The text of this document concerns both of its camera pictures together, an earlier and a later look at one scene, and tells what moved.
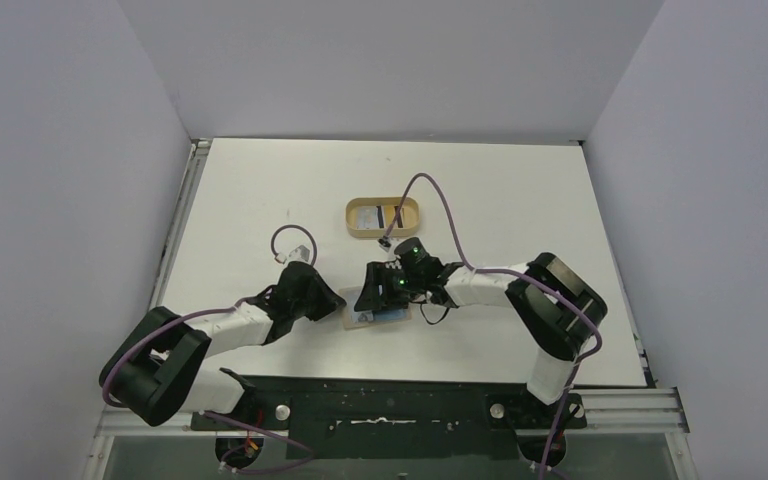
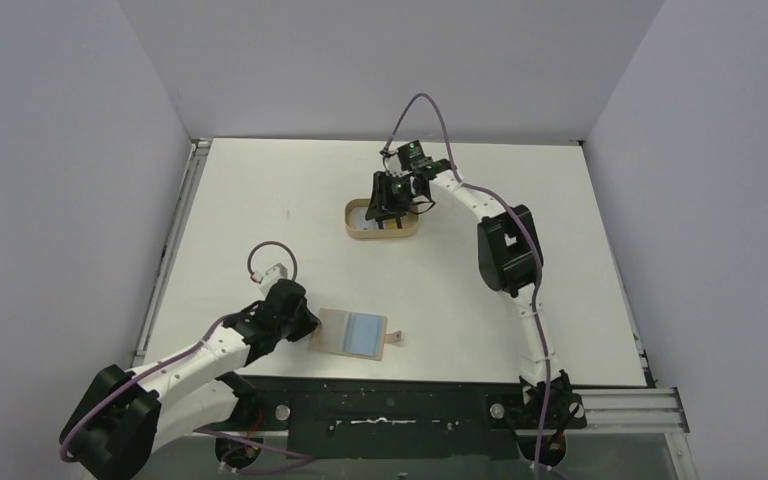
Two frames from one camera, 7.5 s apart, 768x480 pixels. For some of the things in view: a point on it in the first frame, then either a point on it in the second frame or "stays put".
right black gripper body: [381, 291] → [389, 196]
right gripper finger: [395, 284] → [385, 199]
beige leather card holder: [356, 319] → [362, 335]
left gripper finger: [319, 298] → [306, 323]
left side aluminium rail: [198, 151] stays put
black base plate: [353, 418] stays put
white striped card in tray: [367, 217] stays put
